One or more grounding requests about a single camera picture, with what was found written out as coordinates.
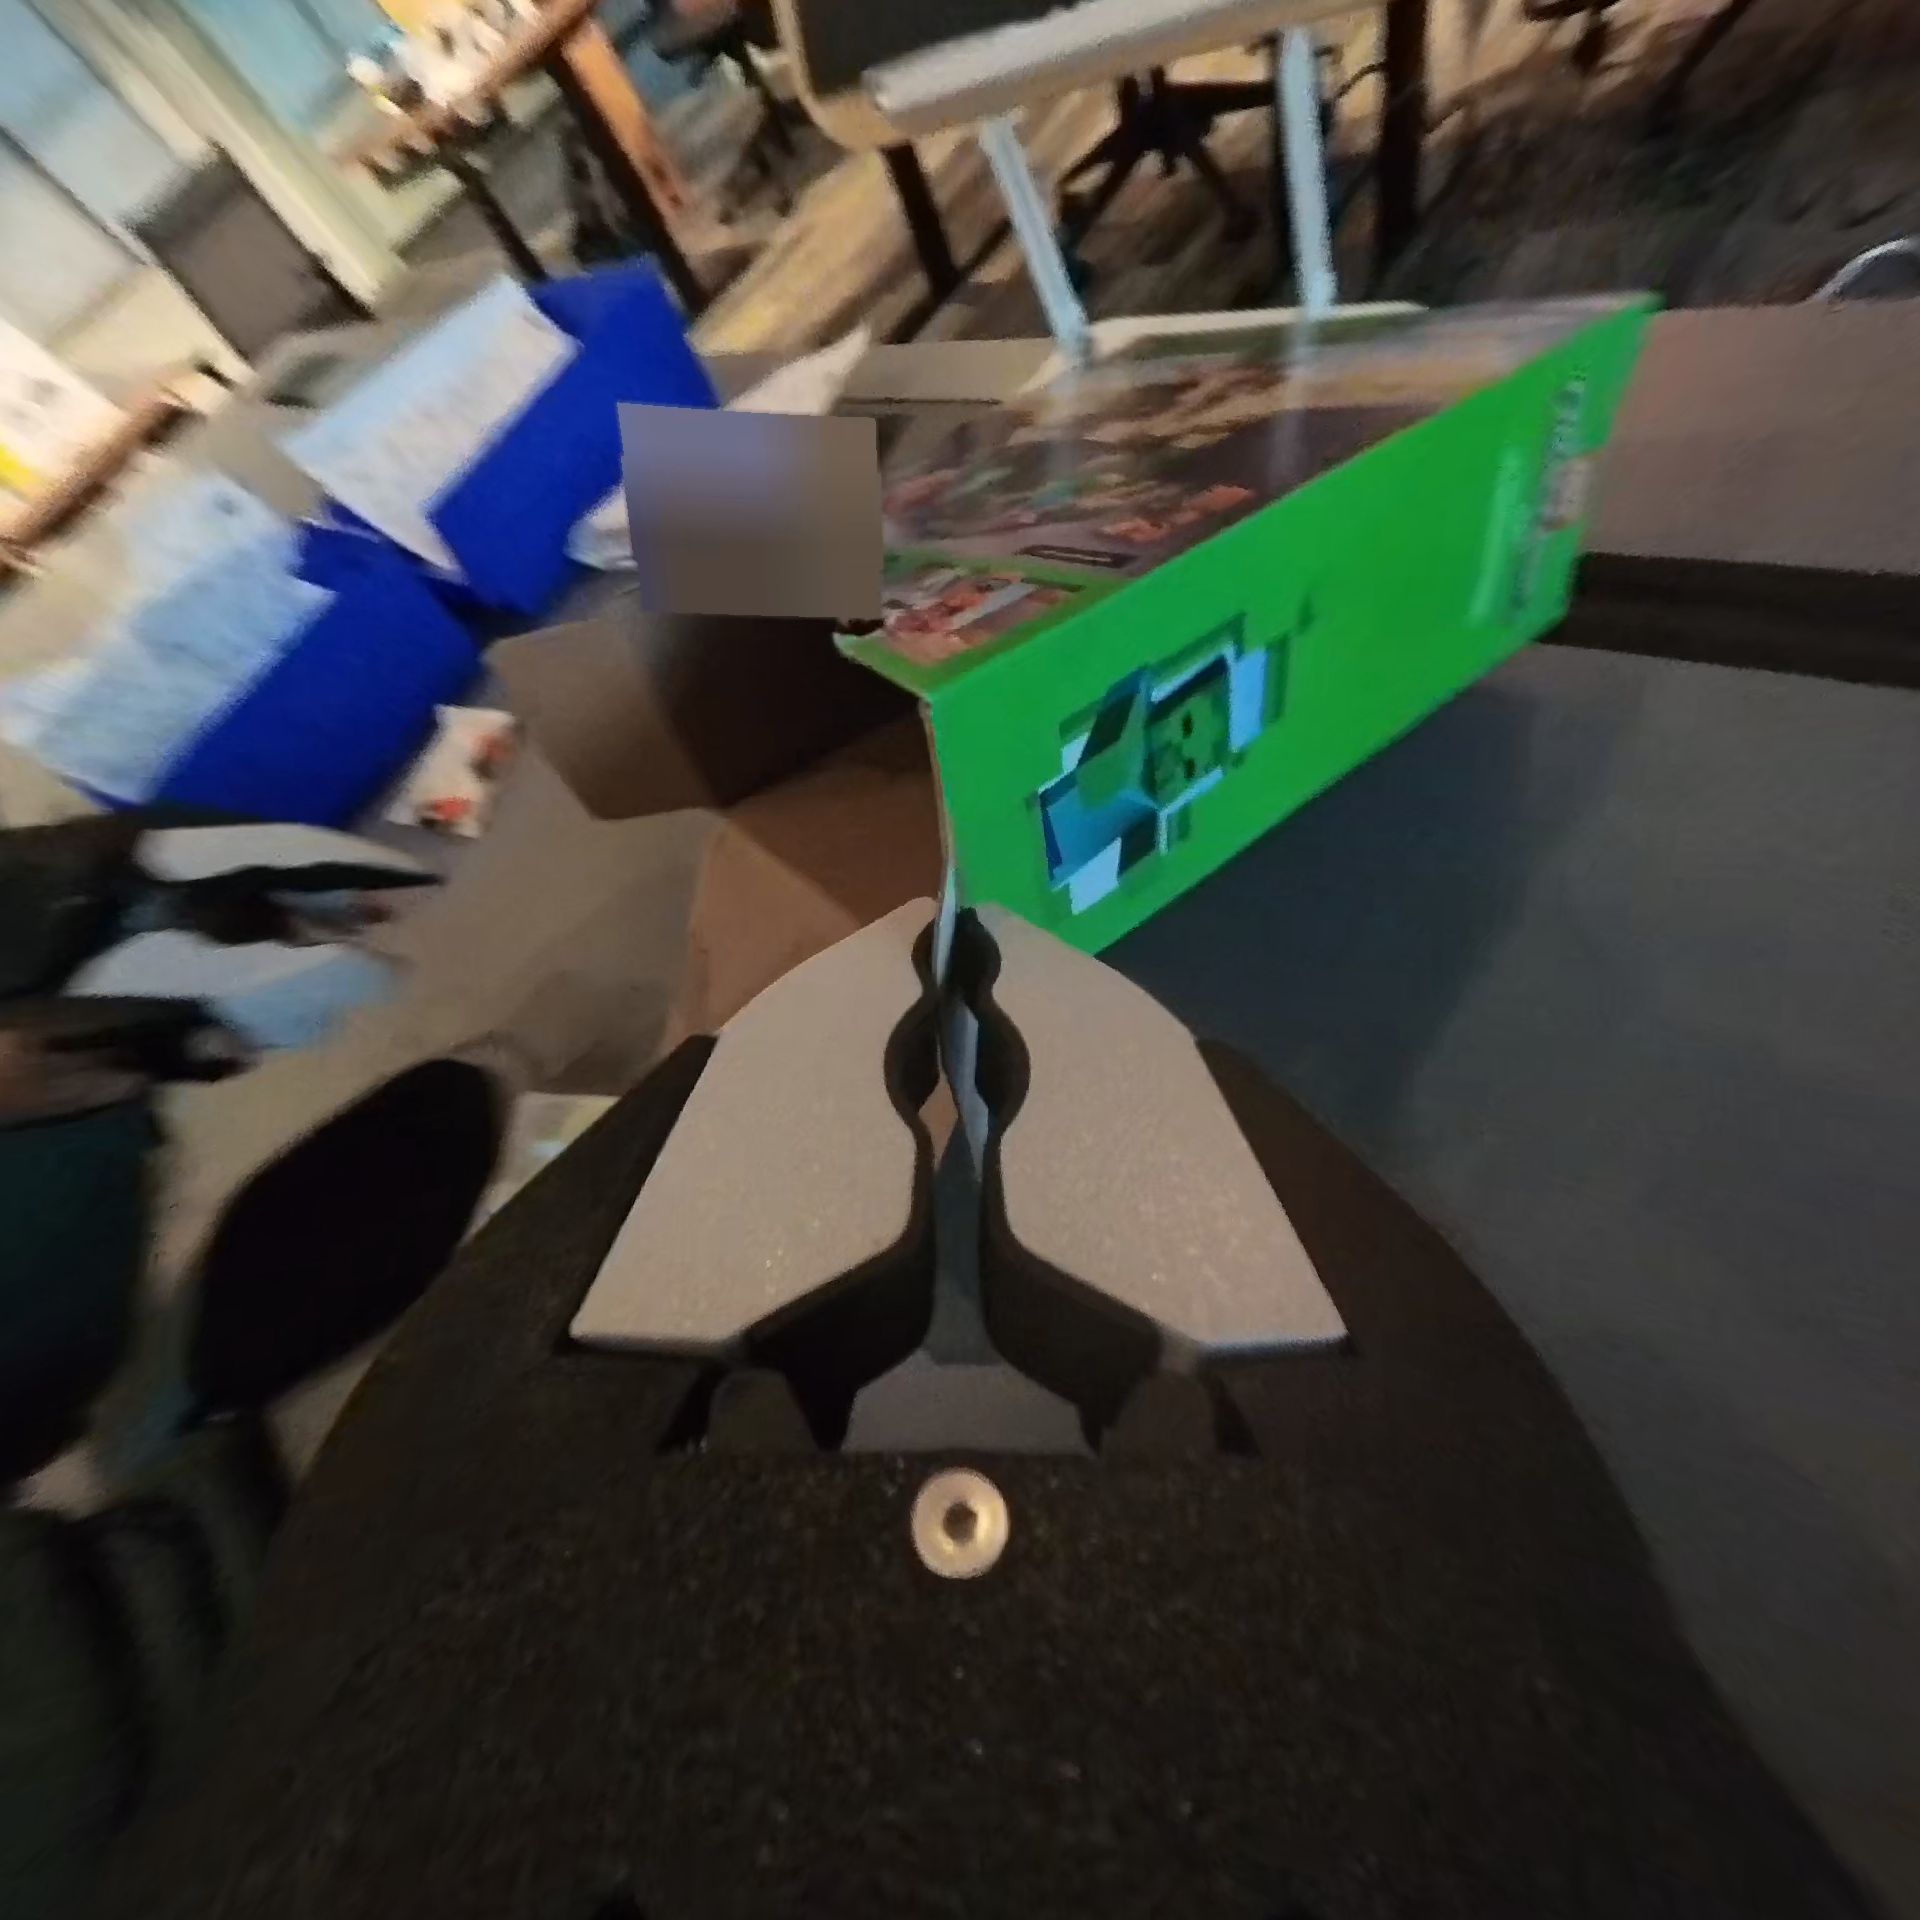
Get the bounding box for grey cabinet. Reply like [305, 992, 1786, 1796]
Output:
[129, 152, 387, 368]

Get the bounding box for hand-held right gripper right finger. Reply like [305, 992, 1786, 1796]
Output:
[955, 909, 1347, 1357]

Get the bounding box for person's left forearm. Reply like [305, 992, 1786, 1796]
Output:
[0, 1075, 157, 1488]

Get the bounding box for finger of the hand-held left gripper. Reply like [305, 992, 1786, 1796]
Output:
[55, 930, 410, 1066]
[129, 821, 453, 937]

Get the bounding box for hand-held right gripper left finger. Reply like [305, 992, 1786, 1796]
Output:
[572, 901, 955, 1357]

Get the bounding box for wooden table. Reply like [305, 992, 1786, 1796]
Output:
[331, 0, 723, 317]

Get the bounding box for white plastic parts bag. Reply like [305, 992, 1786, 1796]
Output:
[385, 706, 518, 842]

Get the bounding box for green toy brick box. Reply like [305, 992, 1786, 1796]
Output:
[495, 293, 1661, 1038]

